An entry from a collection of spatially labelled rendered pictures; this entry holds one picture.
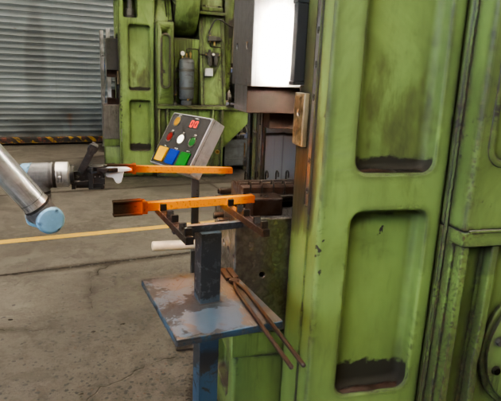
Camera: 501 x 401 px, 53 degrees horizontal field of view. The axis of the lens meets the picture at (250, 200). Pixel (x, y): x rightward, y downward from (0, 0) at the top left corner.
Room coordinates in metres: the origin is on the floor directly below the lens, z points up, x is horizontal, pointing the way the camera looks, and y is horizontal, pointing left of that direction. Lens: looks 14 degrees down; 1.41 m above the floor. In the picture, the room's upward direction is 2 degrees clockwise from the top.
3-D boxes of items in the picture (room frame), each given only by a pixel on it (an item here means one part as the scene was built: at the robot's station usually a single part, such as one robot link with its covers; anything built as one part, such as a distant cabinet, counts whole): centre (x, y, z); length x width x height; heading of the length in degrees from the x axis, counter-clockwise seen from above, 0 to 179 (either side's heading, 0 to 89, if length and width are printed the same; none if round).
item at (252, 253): (1.95, -0.17, 0.69); 0.56 x 0.38 x 0.45; 105
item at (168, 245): (2.25, 0.23, 0.62); 0.44 x 0.05 x 0.05; 105
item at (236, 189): (2.00, -0.15, 0.96); 0.42 x 0.20 x 0.09; 105
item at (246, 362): (1.95, -0.17, 0.23); 0.55 x 0.37 x 0.47; 105
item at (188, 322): (1.37, 0.12, 0.75); 0.40 x 0.30 x 0.02; 25
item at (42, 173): (1.73, 0.75, 1.03); 0.12 x 0.09 x 0.10; 105
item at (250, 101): (2.00, -0.15, 1.32); 0.42 x 0.20 x 0.10; 105
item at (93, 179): (1.77, 0.58, 1.03); 0.12 x 0.08 x 0.09; 105
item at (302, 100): (1.67, -0.15, 1.27); 0.09 x 0.02 x 0.17; 15
